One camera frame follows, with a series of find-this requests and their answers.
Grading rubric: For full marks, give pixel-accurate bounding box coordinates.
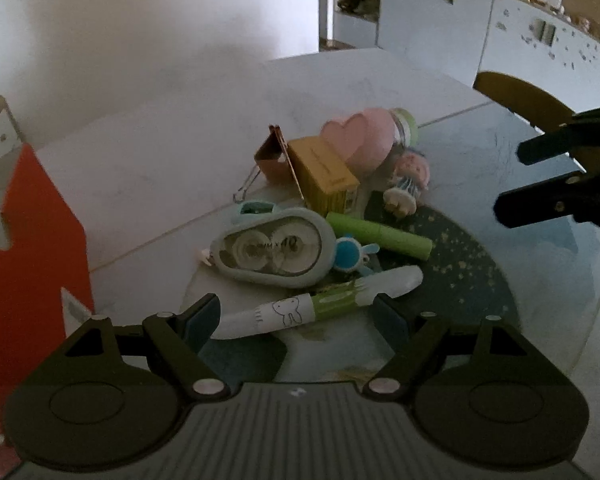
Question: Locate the white green bunny pen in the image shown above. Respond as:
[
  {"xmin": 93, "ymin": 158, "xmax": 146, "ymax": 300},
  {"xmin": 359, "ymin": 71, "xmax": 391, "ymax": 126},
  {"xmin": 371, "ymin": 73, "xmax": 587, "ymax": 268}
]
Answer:
[{"xmin": 215, "ymin": 265, "xmax": 424, "ymax": 340}]

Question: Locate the wooden chair back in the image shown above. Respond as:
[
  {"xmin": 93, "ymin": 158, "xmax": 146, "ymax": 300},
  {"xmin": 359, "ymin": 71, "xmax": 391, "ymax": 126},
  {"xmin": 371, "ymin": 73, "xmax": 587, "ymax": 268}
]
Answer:
[{"xmin": 472, "ymin": 71, "xmax": 576, "ymax": 133}]

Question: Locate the green tube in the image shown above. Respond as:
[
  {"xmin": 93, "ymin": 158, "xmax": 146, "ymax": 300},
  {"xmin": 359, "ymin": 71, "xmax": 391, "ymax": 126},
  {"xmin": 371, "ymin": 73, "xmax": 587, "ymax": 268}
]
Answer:
[{"xmin": 326, "ymin": 211, "xmax": 433, "ymax": 261}]

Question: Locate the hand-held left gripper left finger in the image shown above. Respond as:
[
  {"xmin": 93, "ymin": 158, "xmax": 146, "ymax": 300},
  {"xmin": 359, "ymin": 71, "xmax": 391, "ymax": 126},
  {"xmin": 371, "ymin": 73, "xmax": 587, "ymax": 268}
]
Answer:
[{"xmin": 62, "ymin": 293, "xmax": 233, "ymax": 403}]

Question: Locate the dark speckled round mat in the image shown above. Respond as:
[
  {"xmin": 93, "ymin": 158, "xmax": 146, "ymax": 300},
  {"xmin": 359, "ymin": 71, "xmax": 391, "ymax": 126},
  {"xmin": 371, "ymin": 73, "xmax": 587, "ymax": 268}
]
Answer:
[{"xmin": 180, "ymin": 195, "xmax": 521, "ymax": 386}]

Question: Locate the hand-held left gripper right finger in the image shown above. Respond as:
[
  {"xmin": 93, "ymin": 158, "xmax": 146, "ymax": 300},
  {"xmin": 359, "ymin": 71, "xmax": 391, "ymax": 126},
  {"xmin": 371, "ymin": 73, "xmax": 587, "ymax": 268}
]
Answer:
[{"xmin": 362, "ymin": 295, "xmax": 529, "ymax": 403}]

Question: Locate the yellow carton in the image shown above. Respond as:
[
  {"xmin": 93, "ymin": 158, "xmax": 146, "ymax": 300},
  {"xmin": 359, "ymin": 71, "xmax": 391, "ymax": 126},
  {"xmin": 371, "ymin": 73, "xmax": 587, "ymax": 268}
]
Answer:
[{"xmin": 286, "ymin": 136, "xmax": 362, "ymax": 216}]

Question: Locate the rose gold binder clip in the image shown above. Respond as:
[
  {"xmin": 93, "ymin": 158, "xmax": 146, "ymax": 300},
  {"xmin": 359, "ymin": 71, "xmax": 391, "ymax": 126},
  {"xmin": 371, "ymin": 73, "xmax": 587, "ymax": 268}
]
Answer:
[{"xmin": 232, "ymin": 124, "xmax": 301, "ymax": 204}]

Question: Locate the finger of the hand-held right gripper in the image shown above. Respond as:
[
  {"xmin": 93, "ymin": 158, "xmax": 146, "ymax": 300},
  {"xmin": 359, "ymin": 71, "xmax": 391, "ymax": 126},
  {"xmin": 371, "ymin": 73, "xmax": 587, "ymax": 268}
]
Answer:
[
  {"xmin": 517, "ymin": 102, "xmax": 600, "ymax": 167},
  {"xmin": 495, "ymin": 155, "xmax": 600, "ymax": 246}
]

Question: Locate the blue bunny clip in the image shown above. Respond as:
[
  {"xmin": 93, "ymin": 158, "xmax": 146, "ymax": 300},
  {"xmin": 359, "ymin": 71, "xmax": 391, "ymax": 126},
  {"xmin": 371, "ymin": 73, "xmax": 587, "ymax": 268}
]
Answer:
[{"xmin": 332, "ymin": 235, "xmax": 381, "ymax": 276}]

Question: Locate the grey cabinet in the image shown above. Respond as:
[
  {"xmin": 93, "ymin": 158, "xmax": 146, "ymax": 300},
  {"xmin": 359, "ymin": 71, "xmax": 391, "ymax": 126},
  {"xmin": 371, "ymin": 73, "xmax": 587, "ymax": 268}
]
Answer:
[{"xmin": 377, "ymin": 0, "xmax": 600, "ymax": 97}]

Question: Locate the blue-grey correction tape dispenser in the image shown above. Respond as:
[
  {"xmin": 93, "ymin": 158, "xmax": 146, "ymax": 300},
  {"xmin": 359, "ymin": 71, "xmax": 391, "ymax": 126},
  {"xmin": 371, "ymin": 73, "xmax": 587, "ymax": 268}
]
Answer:
[{"xmin": 199, "ymin": 201, "xmax": 338, "ymax": 288}]

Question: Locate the small pink-haired doll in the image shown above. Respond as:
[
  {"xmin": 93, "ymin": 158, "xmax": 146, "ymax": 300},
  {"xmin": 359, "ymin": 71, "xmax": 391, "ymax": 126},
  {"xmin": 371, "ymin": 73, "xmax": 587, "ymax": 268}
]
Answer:
[{"xmin": 384, "ymin": 152, "xmax": 431, "ymax": 218}]

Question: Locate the orange cardboard box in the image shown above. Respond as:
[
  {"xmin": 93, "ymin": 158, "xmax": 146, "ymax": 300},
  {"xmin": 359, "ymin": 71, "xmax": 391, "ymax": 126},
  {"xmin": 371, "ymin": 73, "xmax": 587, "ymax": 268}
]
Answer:
[{"xmin": 0, "ymin": 142, "xmax": 98, "ymax": 436}]

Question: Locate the pink heart glass bottle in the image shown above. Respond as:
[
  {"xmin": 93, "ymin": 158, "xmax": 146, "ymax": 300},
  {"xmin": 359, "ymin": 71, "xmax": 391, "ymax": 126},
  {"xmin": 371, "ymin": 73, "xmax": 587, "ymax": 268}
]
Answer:
[{"xmin": 320, "ymin": 106, "xmax": 421, "ymax": 181}]

